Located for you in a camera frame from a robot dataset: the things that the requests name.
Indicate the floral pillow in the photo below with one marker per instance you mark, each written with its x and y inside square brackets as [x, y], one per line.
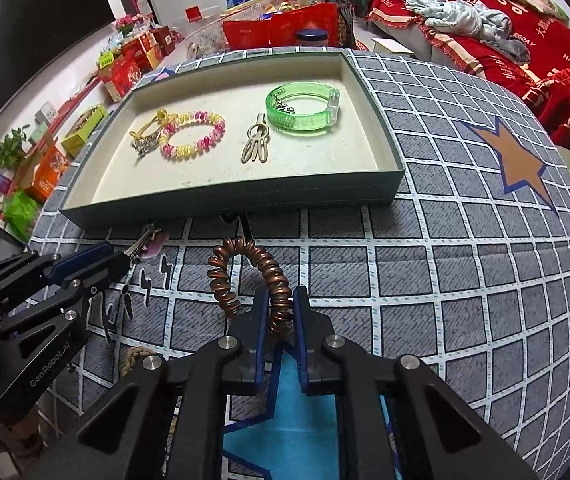
[535, 2]

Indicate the black television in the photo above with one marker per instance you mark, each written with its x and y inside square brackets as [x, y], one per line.
[30, 35]

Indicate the dark green shallow tray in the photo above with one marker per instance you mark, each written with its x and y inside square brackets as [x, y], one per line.
[290, 170]

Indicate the small red sign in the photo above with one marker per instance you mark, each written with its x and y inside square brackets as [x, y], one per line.
[193, 14]

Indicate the blue lid jar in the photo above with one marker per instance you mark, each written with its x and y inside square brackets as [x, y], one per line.
[311, 39]

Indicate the yellow green box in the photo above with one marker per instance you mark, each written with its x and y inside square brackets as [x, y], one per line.
[85, 130]

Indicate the potted green plant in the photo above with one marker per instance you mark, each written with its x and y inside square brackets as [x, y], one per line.
[10, 150]

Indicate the orange printed box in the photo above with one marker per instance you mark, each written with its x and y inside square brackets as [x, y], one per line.
[47, 175]

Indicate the green plastic bag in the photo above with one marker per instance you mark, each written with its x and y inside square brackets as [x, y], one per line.
[21, 215]

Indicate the pink flower bouquet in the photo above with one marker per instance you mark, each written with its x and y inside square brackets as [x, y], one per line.
[132, 24]

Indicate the light blue blanket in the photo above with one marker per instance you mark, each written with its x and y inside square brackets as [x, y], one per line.
[460, 17]

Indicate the clear plastic container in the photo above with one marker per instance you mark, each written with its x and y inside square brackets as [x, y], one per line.
[207, 40]

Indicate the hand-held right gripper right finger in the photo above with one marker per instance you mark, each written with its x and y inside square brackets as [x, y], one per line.
[301, 320]

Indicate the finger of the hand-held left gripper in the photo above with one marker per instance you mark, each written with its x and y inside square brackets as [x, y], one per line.
[80, 261]
[110, 270]

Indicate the white low table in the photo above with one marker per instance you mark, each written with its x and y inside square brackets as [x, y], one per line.
[392, 46]

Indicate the silver hair clips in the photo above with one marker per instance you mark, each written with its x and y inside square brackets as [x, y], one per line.
[142, 242]

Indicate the gold metal hair clip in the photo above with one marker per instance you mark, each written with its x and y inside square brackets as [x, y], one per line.
[255, 132]

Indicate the stack of red gift boxes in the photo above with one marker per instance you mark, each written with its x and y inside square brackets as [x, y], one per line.
[125, 75]

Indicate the green translucent bangle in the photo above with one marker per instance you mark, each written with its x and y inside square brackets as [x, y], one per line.
[300, 127]

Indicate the red gift bag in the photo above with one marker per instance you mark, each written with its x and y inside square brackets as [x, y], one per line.
[265, 32]

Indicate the sofa with red cover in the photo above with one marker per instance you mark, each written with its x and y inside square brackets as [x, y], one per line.
[540, 75]

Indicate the black hairpin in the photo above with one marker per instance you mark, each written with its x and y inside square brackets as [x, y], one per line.
[246, 227]

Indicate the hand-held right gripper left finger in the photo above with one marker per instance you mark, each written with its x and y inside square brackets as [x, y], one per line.
[260, 320]

